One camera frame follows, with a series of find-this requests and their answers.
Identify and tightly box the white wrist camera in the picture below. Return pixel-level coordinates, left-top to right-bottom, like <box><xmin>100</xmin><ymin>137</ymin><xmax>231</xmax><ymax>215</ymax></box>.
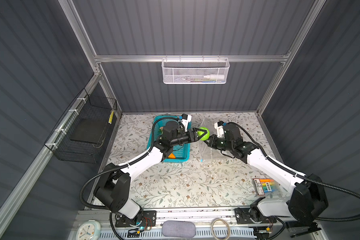
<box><xmin>214</xmin><ymin>121</ymin><xmax>226</xmax><ymax>138</ymax></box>
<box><xmin>181</xmin><ymin>114</ymin><xmax>192</xmax><ymax>132</ymax></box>

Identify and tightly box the beige cable ring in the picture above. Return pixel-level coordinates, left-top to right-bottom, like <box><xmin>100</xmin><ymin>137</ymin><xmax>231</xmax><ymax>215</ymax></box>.
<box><xmin>210</xmin><ymin>218</ymin><xmax>231</xmax><ymax>240</ymax></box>

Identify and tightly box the coloured marker pack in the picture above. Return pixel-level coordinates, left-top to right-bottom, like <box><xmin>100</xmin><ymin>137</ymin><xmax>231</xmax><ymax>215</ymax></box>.
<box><xmin>252</xmin><ymin>178</ymin><xmax>279</xmax><ymax>197</ymax></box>

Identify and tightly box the white wire wall basket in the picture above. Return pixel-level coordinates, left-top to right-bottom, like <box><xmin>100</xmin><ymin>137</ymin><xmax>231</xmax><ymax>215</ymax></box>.
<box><xmin>161</xmin><ymin>58</ymin><xmax>230</xmax><ymax>85</ymax></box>

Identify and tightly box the clear zip top bag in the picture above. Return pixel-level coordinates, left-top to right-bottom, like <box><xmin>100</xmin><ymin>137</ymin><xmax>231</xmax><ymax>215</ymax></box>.
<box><xmin>198</xmin><ymin>118</ymin><xmax>225</xmax><ymax>163</ymax></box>

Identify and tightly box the black wire wall basket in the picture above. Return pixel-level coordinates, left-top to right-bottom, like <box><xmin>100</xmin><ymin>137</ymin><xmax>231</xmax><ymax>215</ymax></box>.
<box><xmin>45</xmin><ymin>91</ymin><xmax>118</xmax><ymax>164</ymax></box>

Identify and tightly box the yellow marker in basket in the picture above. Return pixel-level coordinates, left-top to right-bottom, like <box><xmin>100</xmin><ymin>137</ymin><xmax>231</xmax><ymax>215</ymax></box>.
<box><xmin>108</xmin><ymin>110</ymin><xmax>114</xmax><ymax>125</ymax></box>

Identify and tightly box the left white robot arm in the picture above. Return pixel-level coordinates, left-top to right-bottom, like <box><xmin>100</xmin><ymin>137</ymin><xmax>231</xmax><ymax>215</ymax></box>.
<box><xmin>79</xmin><ymin>117</ymin><xmax>208</xmax><ymax>225</ymax></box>

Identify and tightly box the teal plastic basket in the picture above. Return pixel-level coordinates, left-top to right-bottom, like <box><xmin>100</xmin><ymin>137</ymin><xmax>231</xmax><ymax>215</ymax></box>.
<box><xmin>147</xmin><ymin>114</ymin><xmax>192</xmax><ymax>163</ymax></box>

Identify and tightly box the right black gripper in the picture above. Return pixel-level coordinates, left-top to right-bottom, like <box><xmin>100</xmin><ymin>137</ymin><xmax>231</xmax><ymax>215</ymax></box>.
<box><xmin>203</xmin><ymin>134</ymin><xmax>233</xmax><ymax>152</ymax></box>

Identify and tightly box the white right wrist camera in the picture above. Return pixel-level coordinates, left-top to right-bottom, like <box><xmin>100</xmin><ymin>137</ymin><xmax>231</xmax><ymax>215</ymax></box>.
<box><xmin>214</xmin><ymin>121</ymin><xmax>226</xmax><ymax>138</ymax></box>

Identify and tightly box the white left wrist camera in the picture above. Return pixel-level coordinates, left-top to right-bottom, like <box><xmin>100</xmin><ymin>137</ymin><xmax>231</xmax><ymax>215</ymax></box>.
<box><xmin>181</xmin><ymin>114</ymin><xmax>192</xmax><ymax>132</ymax></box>

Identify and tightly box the white tube in basket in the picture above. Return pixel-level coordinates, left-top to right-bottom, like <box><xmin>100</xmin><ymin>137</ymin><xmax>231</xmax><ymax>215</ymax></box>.
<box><xmin>203</xmin><ymin>75</ymin><xmax>226</xmax><ymax>81</ymax></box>

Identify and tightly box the grey fabric pouch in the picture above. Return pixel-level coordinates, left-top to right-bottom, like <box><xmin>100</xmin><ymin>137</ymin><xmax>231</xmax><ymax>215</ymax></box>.
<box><xmin>162</xmin><ymin>221</ymin><xmax>196</xmax><ymax>238</ymax></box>

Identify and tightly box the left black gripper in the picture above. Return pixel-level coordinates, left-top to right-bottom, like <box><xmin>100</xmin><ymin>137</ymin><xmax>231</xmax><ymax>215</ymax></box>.
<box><xmin>169</xmin><ymin>127</ymin><xmax>206</xmax><ymax>148</ymax></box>

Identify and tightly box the white analog clock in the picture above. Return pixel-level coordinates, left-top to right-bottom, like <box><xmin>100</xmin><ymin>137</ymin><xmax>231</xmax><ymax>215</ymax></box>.
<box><xmin>75</xmin><ymin>220</ymin><xmax>101</xmax><ymax>240</ymax></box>

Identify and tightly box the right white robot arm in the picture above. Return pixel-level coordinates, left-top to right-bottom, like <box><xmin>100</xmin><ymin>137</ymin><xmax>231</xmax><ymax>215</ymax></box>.
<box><xmin>198</xmin><ymin>121</ymin><xmax>360</xmax><ymax>224</ymax></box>

